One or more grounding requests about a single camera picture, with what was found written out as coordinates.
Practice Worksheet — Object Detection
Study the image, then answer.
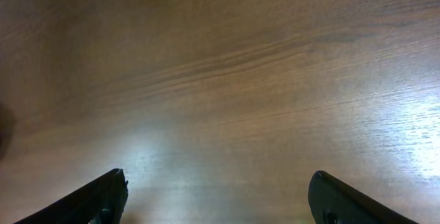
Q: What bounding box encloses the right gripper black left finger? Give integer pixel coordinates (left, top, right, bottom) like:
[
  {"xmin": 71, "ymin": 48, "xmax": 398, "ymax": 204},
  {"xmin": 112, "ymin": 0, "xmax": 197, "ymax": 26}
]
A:
[{"xmin": 16, "ymin": 168, "xmax": 128, "ymax": 224}]

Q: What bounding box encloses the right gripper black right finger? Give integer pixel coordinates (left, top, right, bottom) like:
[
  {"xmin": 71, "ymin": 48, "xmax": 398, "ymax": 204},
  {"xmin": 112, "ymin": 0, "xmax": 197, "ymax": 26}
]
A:
[{"xmin": 308, "ymin": 170, "xmax": 417, "ymax": 224}]

